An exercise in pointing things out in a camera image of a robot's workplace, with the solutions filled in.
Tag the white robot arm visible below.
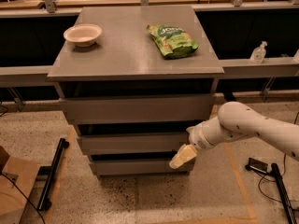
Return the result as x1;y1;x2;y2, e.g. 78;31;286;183
169;102;299;169

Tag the grey drawer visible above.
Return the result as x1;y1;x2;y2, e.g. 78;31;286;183
78;132;189;155
90;158;195;175
60;94;215;124

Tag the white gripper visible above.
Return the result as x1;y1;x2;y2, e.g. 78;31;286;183
169;124;214;169

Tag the black cable left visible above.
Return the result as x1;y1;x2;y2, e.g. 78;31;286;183
0;171;47;224

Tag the black stand leg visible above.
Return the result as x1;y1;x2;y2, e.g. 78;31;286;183
271;163;297;224
37;138;69;211

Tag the black stand leg right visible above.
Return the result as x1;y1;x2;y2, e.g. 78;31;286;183
271;163;297;224

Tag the grey top drawer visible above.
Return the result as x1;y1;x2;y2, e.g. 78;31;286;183
60;94;215;124

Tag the black stand leg left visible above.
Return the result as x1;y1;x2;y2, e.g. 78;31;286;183
37;138;69;211

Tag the small black floor box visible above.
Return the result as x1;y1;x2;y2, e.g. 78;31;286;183
245;158;268;175

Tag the wooden board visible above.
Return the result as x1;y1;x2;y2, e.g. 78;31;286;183
0;156;39;224

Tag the white paper bowl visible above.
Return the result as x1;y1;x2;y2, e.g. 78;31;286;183
64;23;102;47

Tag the grey drawer cabinet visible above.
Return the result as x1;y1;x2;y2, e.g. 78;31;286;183
53;6;219;164

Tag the grey metal rail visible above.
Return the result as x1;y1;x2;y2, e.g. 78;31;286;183
0;57;299;88

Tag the grey bottom drawer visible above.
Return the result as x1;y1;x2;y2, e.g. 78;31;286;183
90;158;195;175

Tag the green chip bag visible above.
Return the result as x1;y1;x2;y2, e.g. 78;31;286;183
147;24;199;59

